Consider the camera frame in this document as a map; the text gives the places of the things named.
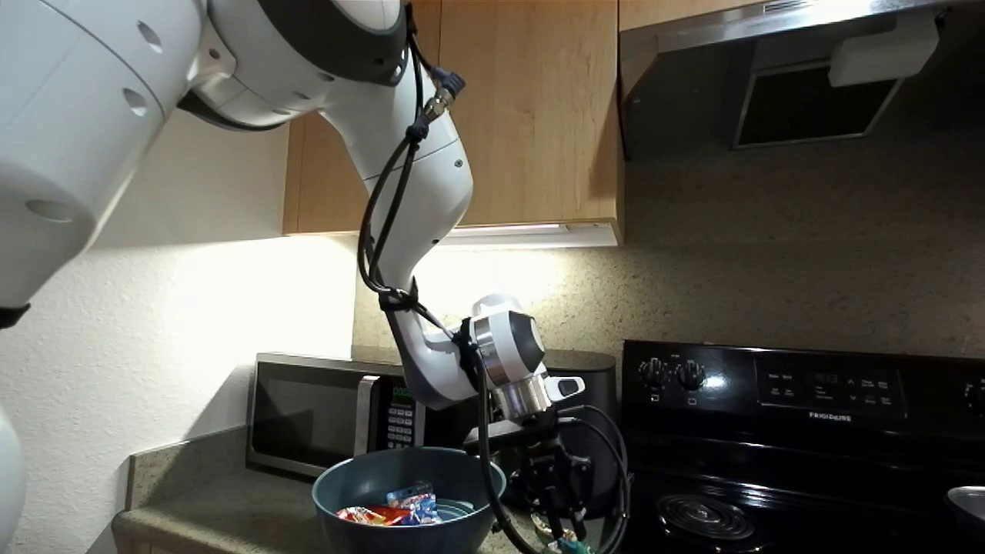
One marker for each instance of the black steel microwave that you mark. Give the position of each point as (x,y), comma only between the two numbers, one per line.
(309,411)

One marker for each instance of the under cabinet light strip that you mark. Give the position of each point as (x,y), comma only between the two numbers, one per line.
(556,234)

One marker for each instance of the white hood lamp cover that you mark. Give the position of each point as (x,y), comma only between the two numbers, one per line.
(880,51)

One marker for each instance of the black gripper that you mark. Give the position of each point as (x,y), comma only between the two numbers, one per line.
(549,466)

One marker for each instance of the red popcorn sachet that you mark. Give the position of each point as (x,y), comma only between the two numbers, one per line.
(363,515)

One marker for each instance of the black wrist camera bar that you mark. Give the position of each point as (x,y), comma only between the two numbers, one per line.
(518,426)

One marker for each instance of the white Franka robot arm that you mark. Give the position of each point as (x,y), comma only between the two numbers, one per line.
(93,104)

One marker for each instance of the black stove knob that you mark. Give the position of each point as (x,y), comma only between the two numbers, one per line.
(654,370)
(691,373)

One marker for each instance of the large stove coil burner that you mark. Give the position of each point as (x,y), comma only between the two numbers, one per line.
(709,517)

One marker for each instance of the blue bowl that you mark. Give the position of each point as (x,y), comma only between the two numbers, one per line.
(358,481)

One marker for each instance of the wooden wall cabinet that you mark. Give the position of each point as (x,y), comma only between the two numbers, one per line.
(541,104)

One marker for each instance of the black electric stove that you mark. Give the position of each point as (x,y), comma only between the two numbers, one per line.
(819,463)

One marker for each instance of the grey metal pan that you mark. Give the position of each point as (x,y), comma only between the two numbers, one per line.
(971,503)

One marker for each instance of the dark grey countertop appliance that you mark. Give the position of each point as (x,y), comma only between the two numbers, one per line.
(601,389)

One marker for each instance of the steel range hood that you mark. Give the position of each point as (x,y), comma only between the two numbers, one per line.
(677,92)

